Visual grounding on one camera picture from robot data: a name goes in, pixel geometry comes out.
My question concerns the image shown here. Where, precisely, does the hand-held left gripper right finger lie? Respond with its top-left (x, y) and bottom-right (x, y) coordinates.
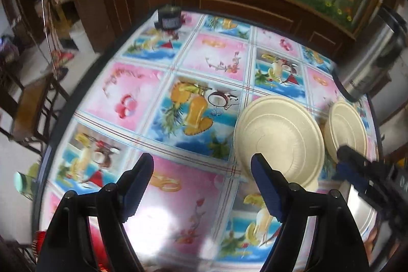
top-left (250, 153), bottom-right (372, 272)

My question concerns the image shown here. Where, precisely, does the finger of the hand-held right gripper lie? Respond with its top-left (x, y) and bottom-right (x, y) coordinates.
top-left (336, 145), bottom-right (380, 199)

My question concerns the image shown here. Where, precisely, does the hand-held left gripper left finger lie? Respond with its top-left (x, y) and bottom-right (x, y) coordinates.
top-left (35, 152), bottom-right (155, 272)

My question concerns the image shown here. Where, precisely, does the small beige bowl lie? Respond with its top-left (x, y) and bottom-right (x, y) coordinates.
top-left (323, 100), bottom-right (368, 164)

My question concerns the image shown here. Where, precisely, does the large beige bowl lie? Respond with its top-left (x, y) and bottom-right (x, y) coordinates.
top-left (234, 96), bottom-right (326, 193)

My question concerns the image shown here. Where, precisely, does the fruit print tablecloth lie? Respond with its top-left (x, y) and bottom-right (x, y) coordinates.
top-left (41, 9), bottom-right (380, 272)

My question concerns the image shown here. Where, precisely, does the mint green cup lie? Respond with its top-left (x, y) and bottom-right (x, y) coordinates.
top-left (14, 172), bottom-right (35, 201)

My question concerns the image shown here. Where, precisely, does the stainless steel thermos jug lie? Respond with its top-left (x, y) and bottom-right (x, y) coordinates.
top-left (331, 4), bottom-right (407, 102)

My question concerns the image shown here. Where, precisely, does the dark wooden chair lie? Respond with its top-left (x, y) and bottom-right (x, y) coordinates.
top-left (0, 65), bottom-right (69, 151)

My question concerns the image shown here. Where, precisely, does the broom with metal pole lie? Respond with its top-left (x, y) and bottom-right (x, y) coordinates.
top-left (41, 0), bottom-right (77, 69)

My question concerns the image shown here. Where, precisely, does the white bucket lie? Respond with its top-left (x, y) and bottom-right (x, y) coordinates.
top-left (71, 20), bottom-right (96, 51)

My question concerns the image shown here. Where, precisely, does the small black jar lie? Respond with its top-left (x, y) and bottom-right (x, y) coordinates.
top-left (155, 4), bottom-right (182, 30)

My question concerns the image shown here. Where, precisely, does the dark wooden cabinet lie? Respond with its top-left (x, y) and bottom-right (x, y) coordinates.
top-left (59, 0), bottom-right (358, 59)

